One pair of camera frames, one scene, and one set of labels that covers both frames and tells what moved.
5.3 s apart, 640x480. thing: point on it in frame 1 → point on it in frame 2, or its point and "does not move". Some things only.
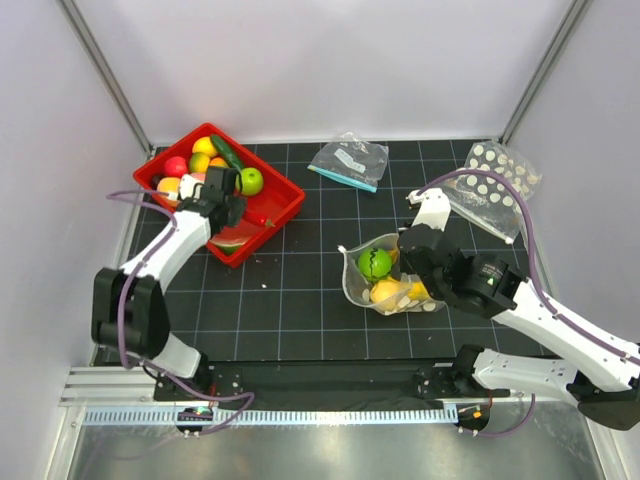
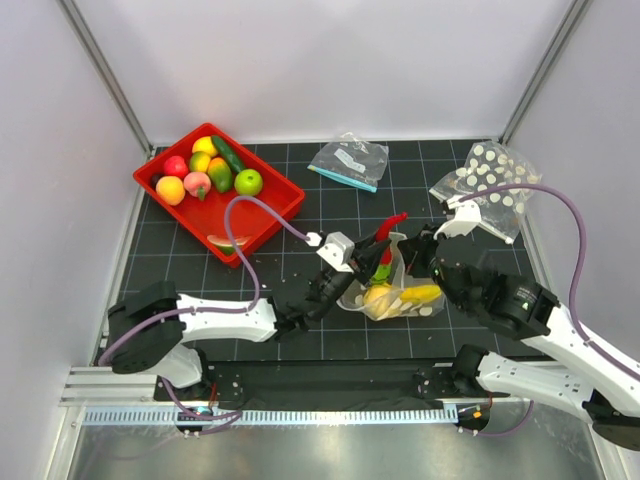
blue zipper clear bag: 354,161 does not move
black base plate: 313,382 does not move
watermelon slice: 229,244 does not move
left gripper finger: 233,174 → 368,250
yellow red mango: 204,144 does not move
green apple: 252,181 does not move
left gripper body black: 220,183 → 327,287
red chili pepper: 258,218 → 383,236
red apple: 175,166 does not move
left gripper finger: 235,211 → 366,272
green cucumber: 230,157 does not move
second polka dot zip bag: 487,201 does not move
